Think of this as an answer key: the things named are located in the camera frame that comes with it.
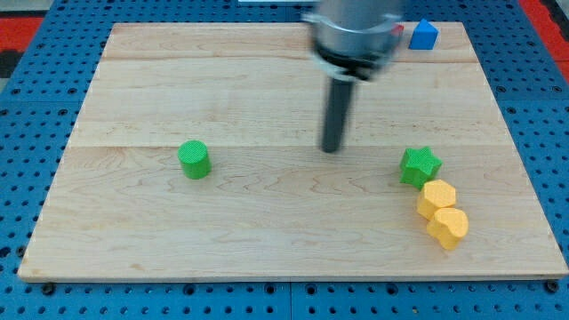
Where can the yellow hexagon block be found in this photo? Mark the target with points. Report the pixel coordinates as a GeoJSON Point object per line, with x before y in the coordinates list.
{"type": "Point", "coordinates": [435, 195]}

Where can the red block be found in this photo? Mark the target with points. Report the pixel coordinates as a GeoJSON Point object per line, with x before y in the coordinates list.
{"type": "Point", "coordinates": [397, 30]}

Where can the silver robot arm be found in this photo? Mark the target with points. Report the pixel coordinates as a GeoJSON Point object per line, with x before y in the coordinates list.
{"type": "Point", "coordinates": [354, 39]}

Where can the yellow heart block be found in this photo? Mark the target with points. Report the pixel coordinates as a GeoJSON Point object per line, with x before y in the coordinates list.
{"type": "Point", "coordinates": [448, 226]}

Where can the green cylinder block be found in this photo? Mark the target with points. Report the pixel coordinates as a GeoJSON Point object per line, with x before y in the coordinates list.
{"type": "Point", "coordinates": [194, 159]}

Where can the blue triangle block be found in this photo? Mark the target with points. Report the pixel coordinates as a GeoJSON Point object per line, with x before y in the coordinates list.
{"type": "Point", "coordinates": [424, 36]}

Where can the wooden board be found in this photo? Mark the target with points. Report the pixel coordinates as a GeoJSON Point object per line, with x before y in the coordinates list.
{"type": "Point", "coordinates": [274, 207]}

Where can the green star block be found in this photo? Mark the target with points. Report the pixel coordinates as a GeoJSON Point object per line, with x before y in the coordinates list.
{"type": "Point", "coordinates": [419, 166]}

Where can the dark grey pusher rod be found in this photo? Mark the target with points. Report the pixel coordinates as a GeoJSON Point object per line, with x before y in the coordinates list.
{"type": "Point", "coordinates": [337, 106]}

